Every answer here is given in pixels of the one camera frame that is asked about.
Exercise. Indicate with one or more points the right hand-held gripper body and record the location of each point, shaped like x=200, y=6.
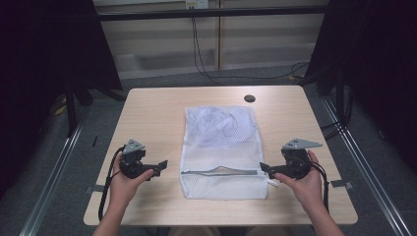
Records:
x=295, y=164

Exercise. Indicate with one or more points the grey tape strip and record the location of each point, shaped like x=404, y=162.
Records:
x=342, y=184
x=95, y=188

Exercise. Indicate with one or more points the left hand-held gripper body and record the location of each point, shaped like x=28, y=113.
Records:
x=132, y=162

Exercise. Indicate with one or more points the black curtain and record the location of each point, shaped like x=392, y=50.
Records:
x=39, y=65
x=377, y=65

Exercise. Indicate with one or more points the black stand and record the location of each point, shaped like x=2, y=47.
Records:
x=341, y=105

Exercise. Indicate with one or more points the white wall socket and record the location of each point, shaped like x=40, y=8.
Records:
x=197, y=3

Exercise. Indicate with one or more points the person's right hand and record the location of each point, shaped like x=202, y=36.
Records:
x=308, y=190

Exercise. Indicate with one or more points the white mesh laundry bag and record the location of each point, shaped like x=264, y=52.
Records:
x=223, y=164

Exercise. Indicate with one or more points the metal floor rail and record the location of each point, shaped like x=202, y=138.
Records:
x=367, y=177
x=52, y=177

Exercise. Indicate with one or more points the person's left hand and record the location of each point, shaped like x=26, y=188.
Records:
x=123, y=188

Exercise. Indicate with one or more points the white garment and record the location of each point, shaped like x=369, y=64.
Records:
x=219, y=126

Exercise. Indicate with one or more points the black horizontal bar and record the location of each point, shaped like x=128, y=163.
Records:
x=213, y=13

